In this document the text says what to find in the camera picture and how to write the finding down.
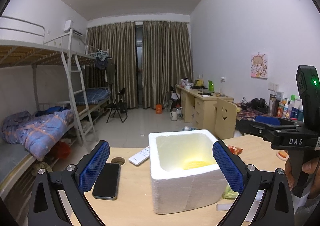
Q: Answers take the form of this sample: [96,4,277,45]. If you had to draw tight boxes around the yellow foam net sleeve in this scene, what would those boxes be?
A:
[182,160,216,170]

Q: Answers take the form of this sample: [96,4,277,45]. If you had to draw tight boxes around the person's right hand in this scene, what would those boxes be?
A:
[284,157,320,200]

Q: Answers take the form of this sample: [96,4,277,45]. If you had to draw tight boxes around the black headphones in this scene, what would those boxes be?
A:
[250,98,268,113]

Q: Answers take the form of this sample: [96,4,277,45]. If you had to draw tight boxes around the red orange snack packet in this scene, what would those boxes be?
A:
[227,145,243,155]

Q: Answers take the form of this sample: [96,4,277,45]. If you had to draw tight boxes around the wooden smiley chair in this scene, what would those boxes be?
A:
[214,98,237,139]

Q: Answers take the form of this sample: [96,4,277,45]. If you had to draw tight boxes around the green tissue packet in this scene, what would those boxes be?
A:
[222,185,239,199]

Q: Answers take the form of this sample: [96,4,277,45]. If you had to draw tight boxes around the black smartphone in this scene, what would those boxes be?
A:
[92,163,120,200]

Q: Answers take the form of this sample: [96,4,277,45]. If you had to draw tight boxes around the green bottle on desk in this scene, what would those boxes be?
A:
[208,80,214,92]

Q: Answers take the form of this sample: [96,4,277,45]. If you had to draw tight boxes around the light wooden desk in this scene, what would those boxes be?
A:
[175,85,234,134]

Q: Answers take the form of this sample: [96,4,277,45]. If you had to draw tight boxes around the blue orange plaid quilt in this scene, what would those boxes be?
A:
[1,109,73,161]

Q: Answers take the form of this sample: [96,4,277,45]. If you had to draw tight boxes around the white styrofoam box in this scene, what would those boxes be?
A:
[149,130,227,214]

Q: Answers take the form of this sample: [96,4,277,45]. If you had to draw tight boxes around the white electric kettle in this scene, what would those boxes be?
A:
[170,111,178,121]

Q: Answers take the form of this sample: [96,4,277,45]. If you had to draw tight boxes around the orange box on floor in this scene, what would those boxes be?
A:
[156,104,163,114]

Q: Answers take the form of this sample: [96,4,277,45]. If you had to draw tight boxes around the white remote control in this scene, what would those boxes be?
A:
[129,146,150,166]

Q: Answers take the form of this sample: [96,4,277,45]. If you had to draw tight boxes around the brown right curtain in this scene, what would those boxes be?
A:
[142,21,193,109]

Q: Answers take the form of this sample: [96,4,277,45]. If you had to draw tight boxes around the brown curtain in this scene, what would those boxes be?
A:
[87,22,138,109]
[142,21,193,109]

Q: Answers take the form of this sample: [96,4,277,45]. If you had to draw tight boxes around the blue folded far quilt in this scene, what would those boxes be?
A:
[74,88,111,105]

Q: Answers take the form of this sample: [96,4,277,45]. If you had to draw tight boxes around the black folding chair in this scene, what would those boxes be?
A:
[106,88,128,123]

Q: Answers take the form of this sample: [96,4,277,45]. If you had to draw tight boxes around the white metal bunk bed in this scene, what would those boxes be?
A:
[1,16,110,199]

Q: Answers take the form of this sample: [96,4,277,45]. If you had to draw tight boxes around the hanging dark clothes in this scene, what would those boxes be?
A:
[95,57,116,84]

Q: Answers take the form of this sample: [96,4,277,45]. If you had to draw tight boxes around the brown left curtain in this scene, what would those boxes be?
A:
[87,22,138,109]

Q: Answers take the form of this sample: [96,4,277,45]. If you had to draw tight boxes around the anime girl wall poster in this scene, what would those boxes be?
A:
[251,52,268,79]

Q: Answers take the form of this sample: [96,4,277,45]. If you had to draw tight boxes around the white wall air conditioner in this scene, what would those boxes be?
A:
[64,20,83,37]

